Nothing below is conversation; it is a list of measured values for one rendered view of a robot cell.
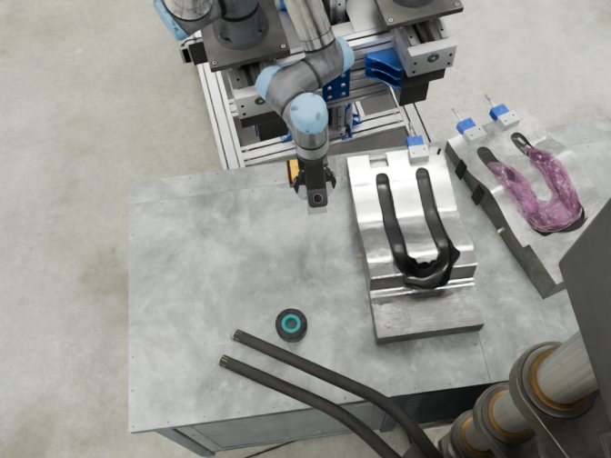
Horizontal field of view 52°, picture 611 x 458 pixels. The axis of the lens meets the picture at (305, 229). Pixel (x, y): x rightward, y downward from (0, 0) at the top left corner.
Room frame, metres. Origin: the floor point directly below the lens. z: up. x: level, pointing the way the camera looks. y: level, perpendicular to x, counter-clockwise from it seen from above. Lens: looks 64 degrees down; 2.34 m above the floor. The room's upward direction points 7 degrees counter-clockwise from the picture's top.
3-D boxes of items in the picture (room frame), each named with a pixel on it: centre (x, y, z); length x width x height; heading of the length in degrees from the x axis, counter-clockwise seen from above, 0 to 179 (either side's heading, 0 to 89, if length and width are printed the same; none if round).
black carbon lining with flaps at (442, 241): (0.68, -0.28, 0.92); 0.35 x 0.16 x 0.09; 1
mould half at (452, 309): (0.66, -0.27, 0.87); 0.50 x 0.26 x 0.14; 1
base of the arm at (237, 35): (1.27, 0.11, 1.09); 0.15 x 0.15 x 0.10
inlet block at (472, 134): (0.99, -0.48, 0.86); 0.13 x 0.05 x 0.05; 18
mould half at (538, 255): (0.75, -0.62, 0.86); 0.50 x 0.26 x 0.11; 18
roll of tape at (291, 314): (0.48, 0.06, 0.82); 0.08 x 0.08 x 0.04
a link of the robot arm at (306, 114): (0.79, -0.03, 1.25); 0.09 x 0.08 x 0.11; 32
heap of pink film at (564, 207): (0.75, -0.62, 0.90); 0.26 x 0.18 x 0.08; 18
